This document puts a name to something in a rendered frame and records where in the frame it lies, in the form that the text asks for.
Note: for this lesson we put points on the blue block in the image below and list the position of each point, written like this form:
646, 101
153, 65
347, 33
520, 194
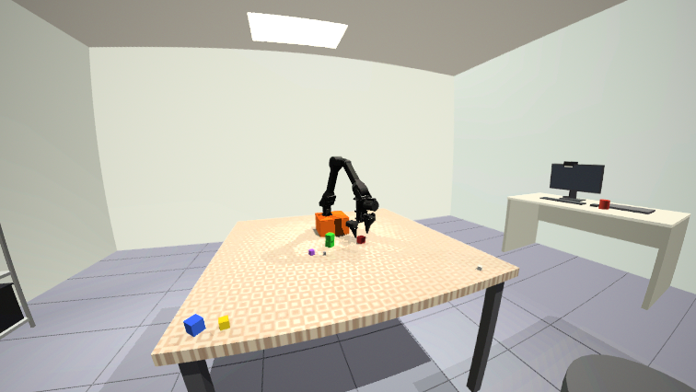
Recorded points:
194, 325

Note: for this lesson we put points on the small yellow block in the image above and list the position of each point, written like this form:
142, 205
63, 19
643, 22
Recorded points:
223, 323

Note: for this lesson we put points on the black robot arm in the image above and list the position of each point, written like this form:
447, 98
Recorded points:
359, 189

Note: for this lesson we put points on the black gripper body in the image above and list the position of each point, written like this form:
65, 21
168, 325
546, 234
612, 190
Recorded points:
352, 223

